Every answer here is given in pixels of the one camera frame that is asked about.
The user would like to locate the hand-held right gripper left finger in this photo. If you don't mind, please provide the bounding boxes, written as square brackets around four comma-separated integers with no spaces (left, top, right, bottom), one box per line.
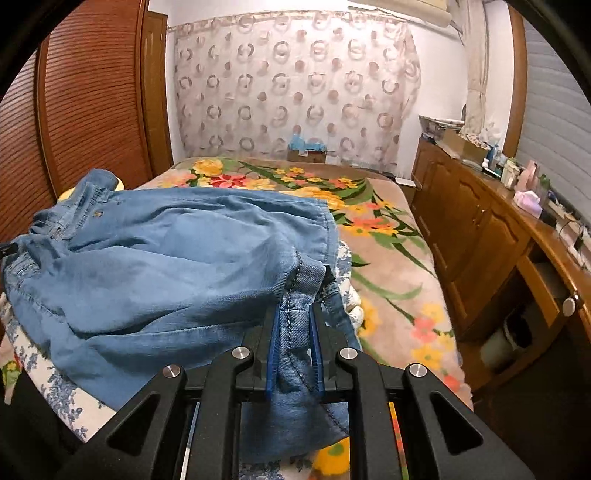
[55,302,280,480]

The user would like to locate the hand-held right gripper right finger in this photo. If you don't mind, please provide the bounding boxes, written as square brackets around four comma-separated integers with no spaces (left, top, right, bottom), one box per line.
[308,265,536,480]

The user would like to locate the light blue pants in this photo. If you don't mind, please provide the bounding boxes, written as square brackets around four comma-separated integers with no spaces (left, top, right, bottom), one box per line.
[2,168,363,464]

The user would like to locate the colourful floral blanket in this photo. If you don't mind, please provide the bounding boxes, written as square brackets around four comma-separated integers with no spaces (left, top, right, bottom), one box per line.
[0,157,474,480]

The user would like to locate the white container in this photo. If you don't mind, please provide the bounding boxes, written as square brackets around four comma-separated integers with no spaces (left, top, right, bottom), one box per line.
[480,314,533,371]

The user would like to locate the wooden sideboard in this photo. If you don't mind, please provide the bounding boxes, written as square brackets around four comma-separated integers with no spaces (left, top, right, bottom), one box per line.
[410,136,591,393]

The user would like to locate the blue plastic bag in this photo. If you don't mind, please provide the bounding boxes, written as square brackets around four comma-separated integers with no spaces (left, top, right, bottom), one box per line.
[288,131,326,151]

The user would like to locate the white blue floral sheet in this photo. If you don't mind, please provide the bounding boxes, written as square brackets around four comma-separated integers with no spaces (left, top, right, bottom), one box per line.
[0,240,370,480]

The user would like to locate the flat cardboard box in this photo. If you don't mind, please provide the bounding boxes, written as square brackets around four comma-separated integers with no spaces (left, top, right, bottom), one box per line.
[438,129,490,163]

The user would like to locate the pink tissue box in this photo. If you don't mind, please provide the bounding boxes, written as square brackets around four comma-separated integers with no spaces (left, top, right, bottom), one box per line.
[513,189,543,219]

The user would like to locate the pink bottle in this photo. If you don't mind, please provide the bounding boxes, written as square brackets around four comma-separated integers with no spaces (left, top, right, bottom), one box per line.
[519,159,539,192]

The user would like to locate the cream lace curtain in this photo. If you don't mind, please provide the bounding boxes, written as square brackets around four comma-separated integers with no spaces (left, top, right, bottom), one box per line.
[462,0,490,136]

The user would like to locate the wooden louvered wardrobe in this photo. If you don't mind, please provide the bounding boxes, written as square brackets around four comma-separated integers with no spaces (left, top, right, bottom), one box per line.
[0,0,174,243]

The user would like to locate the grey window shutter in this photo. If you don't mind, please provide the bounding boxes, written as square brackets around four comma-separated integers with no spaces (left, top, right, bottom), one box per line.
[515,18,591,217]

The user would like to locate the ring patterned sheer curtain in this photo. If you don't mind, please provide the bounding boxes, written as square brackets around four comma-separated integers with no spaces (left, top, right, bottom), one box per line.
[173,11,422,164]

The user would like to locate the black cable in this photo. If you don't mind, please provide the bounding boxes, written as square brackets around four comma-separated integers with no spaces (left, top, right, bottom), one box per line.
[558,220,591,269]

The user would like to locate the wooden window frame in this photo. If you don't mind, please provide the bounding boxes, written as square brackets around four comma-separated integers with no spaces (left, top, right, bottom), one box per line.
[502,0,528,158]

